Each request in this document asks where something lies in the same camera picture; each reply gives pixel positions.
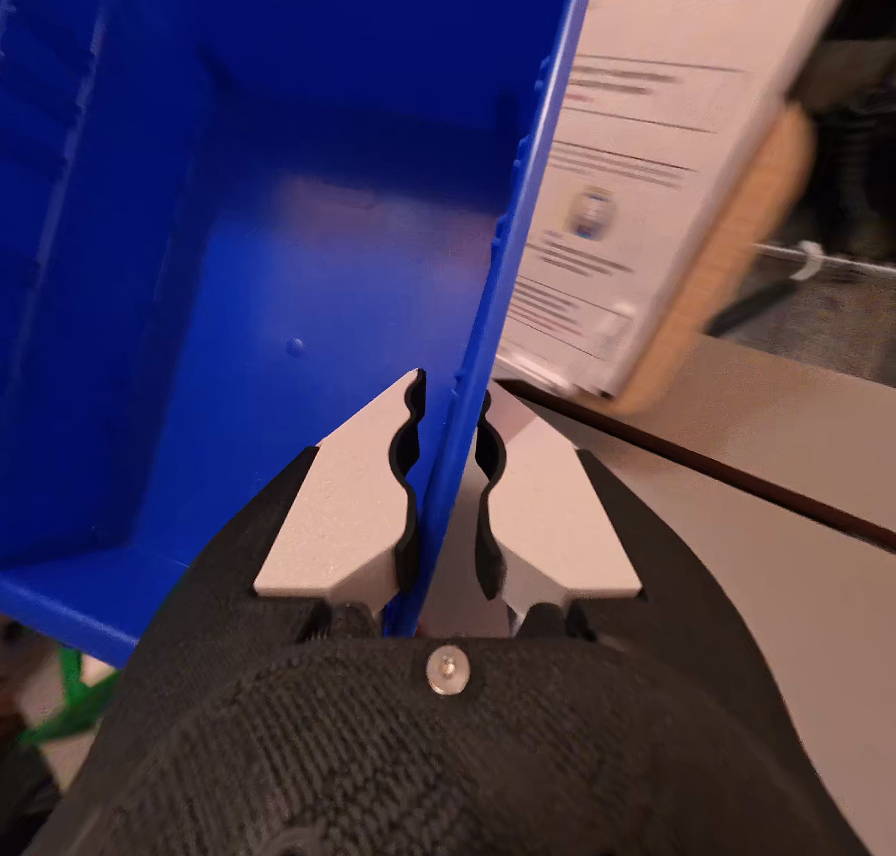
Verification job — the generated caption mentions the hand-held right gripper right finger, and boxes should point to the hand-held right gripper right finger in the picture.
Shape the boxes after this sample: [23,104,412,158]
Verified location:
[475,388,645,629]

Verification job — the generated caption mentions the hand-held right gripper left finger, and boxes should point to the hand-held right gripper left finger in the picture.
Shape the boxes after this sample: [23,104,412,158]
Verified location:
[252,369,428,612]

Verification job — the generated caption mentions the blue plastic bin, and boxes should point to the blue plastic bin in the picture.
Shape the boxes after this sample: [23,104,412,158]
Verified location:
[0,0,599,668]

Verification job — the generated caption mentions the green plastic bin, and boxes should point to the green plastic bin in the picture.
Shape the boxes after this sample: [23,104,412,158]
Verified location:
[17,649,120,748]

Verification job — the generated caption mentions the printed instruction sheet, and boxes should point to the printed instruction sheet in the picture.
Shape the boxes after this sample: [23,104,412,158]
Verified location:
[493,0,862,398]

